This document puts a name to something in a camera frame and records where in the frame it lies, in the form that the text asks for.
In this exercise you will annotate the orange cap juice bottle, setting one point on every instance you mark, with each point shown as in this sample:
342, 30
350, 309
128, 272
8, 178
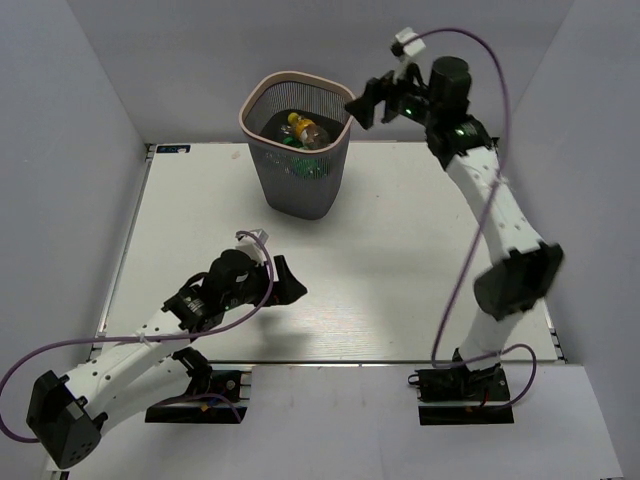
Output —
307, 132

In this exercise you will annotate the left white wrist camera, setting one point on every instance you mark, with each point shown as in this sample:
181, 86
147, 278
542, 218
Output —
248, 245

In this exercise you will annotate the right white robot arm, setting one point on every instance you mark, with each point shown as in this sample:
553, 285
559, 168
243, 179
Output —
523, 266

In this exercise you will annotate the grey mesh waste bin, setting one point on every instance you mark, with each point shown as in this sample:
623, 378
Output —
296, 181

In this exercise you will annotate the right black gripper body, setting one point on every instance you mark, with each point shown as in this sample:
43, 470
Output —
399, 99

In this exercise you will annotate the green soda bottle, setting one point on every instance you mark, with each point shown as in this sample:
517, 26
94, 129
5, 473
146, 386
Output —
304, 167

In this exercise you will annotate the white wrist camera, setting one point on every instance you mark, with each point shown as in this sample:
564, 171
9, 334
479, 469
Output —
407, 47
248, 245

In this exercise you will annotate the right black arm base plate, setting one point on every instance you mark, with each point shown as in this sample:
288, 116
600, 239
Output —
454, 397

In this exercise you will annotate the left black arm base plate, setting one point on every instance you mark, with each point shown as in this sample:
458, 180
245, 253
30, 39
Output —
221, 398

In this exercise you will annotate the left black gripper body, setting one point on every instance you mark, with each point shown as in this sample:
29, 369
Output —
254, 290

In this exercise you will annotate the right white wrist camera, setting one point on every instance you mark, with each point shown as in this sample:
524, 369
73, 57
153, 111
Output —
407, 47

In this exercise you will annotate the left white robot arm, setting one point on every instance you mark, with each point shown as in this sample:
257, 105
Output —
69, 414

